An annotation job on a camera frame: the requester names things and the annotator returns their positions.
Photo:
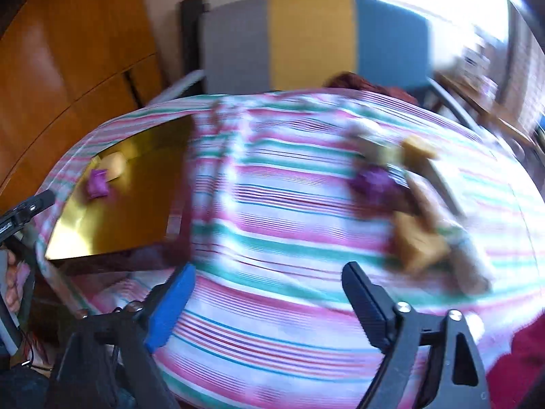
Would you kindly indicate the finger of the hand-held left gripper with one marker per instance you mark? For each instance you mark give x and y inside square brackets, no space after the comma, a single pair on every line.
[23,213]

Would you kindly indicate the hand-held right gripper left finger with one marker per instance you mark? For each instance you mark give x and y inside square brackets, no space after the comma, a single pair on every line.
[170,302]

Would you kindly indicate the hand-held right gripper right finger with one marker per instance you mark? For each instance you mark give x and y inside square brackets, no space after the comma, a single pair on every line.
[367,306]

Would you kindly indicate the purple snack packet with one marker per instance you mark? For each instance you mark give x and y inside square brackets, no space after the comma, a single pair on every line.
[97,183]
[374,184]

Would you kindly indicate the yellow snack packet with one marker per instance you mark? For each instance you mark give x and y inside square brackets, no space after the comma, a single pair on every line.
[113,164]
[419,240]
[419,148]

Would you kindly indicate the gold metal tin box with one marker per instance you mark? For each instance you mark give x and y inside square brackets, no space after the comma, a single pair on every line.
[123,204]

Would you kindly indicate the white snack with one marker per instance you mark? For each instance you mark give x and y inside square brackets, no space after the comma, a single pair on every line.
[372,140]
[470,264]

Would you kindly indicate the brown snack bar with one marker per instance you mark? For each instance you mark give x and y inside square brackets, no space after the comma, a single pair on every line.
[423,200]

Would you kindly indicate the green white small box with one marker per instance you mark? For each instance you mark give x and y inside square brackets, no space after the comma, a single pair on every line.
[443,185]

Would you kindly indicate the person's left hand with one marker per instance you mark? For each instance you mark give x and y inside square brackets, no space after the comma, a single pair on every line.
[12,283]

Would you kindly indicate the striped tablecloth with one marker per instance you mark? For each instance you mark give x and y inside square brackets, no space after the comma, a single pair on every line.
[272,238]

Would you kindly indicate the wooden cabinet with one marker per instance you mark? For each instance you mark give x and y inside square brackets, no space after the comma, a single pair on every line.
[72,76]

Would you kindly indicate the dark red cloth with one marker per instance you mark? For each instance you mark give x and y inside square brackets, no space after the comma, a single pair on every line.
[366,85]

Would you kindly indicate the wooden side table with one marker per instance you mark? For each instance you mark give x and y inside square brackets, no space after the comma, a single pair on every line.
[489,106]

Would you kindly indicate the grey yellow blue sofa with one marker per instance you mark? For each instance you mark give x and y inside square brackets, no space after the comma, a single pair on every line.
[311,42]

